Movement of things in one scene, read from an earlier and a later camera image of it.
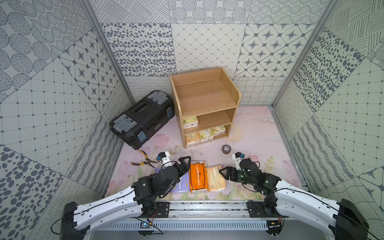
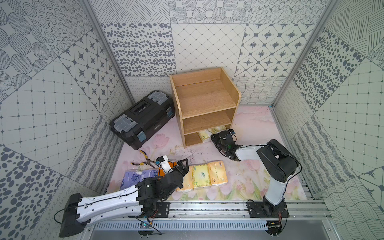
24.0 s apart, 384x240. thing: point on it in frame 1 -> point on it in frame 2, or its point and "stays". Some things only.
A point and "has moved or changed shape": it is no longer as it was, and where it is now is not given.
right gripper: x=229 y=169 -> x=215 y=139
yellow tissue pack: x=193 y=137 -> x=217 y=173
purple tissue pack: x=183 y=185 -> x=149 y=173
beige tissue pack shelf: x=216 y=181 -> x=188 y=180
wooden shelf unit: x=209 y=95 stays
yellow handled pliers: x=148 y=161 stays
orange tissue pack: x=198 y=176 has moved or changed shape
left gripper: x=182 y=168 stays
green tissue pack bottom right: x=218 y=130 stays
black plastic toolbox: x=140 y=124 stays
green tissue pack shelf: x=189 y=122 -> x=201 y=176
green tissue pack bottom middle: x=206 y=135 stays
